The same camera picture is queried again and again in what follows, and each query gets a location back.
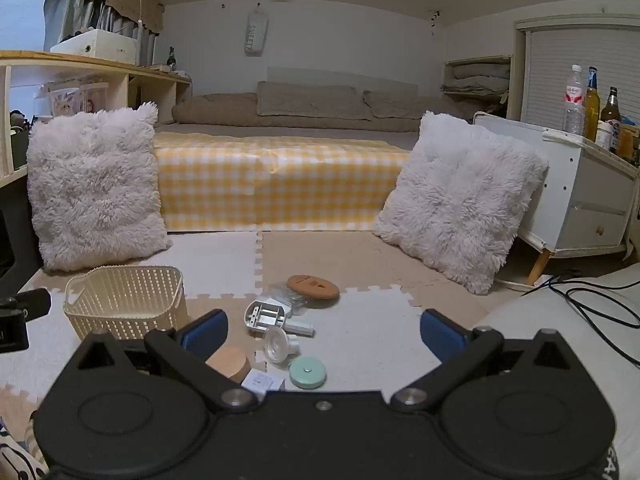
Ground white nightstand cabinet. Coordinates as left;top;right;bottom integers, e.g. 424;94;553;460
472;111;640;286

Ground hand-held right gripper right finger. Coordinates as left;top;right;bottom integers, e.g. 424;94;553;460
389;309;581;415

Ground printed storage box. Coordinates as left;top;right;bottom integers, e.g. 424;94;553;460
34;81;110;120

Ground jar with wooden lid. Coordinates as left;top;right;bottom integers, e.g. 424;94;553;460
205;345;252;381

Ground folded blankets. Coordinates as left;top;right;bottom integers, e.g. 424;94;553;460
443;56;513;111

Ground brown bed pillow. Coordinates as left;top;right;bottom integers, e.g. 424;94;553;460
363;90;455;121
256;81;374;121

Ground brown beer bottle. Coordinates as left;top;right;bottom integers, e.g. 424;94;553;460
600;86;622;153

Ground yellow checked bed sheet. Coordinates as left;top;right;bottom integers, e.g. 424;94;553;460
152;132;412;233

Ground white shutter door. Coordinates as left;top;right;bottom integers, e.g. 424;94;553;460
514;16;640;137

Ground clear plastic packet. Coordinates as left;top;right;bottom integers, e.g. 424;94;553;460
260;282;308;311

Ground white tape measure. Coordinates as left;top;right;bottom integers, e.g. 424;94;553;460
241;367;287;392

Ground printed cushion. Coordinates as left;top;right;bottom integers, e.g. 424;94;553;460
0;407;51;480

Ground white round plastic cap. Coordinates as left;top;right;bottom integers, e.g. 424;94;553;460
263;326;301;364

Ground foam puzzle floor mats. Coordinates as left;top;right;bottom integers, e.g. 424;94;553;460
0;230;526;431

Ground grey curtain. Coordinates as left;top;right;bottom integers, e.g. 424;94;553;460
42;0;165;63

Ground green round tape measure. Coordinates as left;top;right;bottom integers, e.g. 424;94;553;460
289;356;328;390

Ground wooden shelf unit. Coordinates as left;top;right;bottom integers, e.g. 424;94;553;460
0;50;193;191

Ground fluffy white pillow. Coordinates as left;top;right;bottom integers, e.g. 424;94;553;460
372;110;549;296
26;102;173;274

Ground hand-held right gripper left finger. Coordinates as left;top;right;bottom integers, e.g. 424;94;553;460
70;309;260;415

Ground brown oval lid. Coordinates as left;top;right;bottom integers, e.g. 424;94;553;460
287;274;341;300

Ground clear water bottle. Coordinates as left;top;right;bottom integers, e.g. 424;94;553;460
563;64;586;136

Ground white box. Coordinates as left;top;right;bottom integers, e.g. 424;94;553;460
50;29;139;66

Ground cream plastic basket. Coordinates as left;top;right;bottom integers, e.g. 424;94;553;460
63;265;190;343

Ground white plastic device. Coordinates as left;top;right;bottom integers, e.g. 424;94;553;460
244;299;316;339

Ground black cable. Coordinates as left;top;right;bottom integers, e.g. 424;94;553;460
546;276;640;357

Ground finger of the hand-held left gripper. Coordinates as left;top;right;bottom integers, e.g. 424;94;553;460
17;288;52;322

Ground white hanging tag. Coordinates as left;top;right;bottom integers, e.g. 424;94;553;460
243;7;269;55

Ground yellow drink bottle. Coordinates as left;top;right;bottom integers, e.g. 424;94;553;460
583;66;601;143

